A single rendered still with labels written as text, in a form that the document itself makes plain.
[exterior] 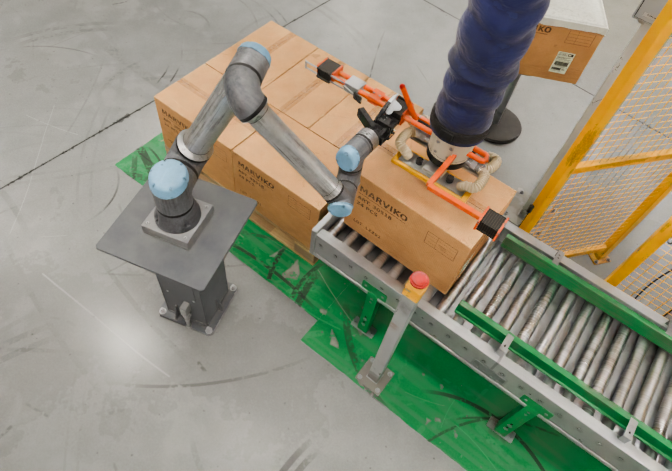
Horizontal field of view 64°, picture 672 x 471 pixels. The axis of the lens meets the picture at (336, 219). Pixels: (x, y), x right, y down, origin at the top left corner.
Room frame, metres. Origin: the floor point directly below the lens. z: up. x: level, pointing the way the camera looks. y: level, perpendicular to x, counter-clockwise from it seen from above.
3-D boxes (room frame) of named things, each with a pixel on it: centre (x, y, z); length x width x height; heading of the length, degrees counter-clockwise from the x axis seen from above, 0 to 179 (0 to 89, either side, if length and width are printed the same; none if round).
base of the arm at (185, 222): (1.23, 0.66, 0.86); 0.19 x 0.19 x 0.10
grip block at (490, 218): (1.14, -0.53, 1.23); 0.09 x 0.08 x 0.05; 152
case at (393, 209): (1.54, -0.40, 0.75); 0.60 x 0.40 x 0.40; 59
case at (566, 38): (3.01, -1.03, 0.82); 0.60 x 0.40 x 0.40; 89
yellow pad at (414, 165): (1.43, -0.35, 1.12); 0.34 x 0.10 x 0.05; 62
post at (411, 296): (0.99, -0.33, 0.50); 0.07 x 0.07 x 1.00; 60
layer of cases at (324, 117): (2.30, 0.36, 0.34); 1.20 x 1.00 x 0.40; 60
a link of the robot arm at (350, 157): (1.36, -0.02, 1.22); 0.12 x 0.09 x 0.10; 152
